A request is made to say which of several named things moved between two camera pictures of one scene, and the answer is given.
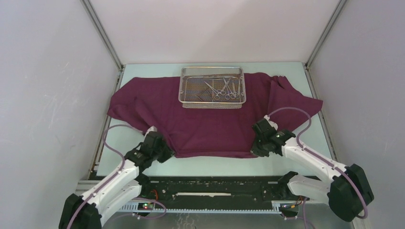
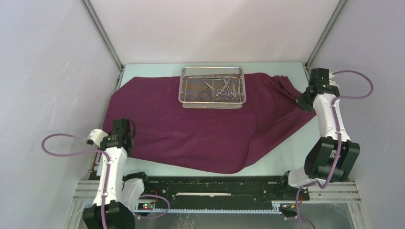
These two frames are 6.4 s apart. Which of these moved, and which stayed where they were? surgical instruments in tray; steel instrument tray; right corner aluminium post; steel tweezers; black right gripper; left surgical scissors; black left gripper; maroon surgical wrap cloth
Moved: black left gripper; maroon surgical wrap cloth; black right gripper
Stayed: right corner aluminium post; left surgical scissors; steel instrument tray; steel tweezers; surgical instruments in tray
